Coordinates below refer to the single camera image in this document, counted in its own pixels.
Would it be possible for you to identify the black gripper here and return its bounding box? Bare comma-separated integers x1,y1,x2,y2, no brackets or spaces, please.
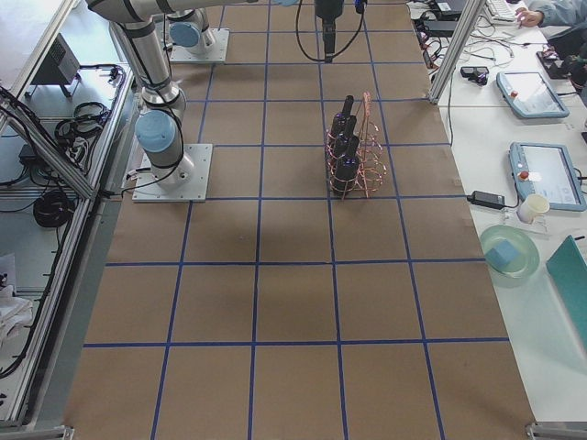
314,0,344,63

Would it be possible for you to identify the person hand at keyboard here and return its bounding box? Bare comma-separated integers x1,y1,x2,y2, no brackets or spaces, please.
515,7,544,28

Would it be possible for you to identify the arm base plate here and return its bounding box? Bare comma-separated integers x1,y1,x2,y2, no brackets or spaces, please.
132,144,213,203
170,24,229,64

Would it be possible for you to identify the black power adapter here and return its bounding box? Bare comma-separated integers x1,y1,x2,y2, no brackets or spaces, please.
466,191,505,210

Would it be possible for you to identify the dark wine bottle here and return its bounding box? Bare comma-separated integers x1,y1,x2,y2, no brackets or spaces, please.
332,115,357,159

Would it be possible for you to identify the white keyboard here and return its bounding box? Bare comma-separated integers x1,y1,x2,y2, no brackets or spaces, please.
484,0,516,24

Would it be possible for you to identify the teach pendant far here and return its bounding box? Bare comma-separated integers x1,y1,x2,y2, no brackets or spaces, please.
495,71,570,119

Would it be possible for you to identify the copper wire wine basket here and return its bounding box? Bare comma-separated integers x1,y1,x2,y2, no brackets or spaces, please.
325,92,387,200

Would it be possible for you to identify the dark bottle in basket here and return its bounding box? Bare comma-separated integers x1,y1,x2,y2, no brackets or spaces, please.
329,95,354,139
332,136,360,197

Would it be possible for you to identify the blue foam cube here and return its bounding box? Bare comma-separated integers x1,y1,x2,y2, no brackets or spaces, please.
485,239,524,272

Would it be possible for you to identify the white crumpled cloth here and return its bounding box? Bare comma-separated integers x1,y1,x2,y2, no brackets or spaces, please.
0,254,36,349

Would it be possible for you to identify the white paper cup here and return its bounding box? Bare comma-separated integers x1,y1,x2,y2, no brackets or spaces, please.
516,193,550,224

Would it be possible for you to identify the green glass plate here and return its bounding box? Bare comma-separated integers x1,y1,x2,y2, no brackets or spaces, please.
480,225,540,279

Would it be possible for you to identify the aluminium frame post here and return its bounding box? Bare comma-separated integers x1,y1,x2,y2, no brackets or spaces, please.
427,0,484,105

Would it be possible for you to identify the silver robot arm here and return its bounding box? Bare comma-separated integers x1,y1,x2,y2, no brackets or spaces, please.
167,8,216,54
87,1,229,189

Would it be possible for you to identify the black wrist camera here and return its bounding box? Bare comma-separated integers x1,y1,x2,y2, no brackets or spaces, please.
354,0,368,15

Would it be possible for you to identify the teach pendant near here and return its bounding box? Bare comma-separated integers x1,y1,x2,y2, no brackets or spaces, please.
508,142,586,212

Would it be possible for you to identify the black webcam on table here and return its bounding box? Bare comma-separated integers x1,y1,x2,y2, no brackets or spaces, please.
460,66,489,86

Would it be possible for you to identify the dark bottle in basket far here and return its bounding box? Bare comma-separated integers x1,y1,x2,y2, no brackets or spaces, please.
329,95,354,139

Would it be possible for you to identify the teach pendant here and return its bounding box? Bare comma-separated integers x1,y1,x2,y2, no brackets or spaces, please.
508,142,586,212
495,71,570,119

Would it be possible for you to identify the dark bottle in basket near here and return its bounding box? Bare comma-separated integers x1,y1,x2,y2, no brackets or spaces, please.
332,136,360,197

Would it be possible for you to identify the grey electronics box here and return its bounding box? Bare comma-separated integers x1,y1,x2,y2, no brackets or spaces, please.
25,33,81,98

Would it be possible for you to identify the teal board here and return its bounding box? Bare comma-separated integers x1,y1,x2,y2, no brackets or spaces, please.
546,236,586,339

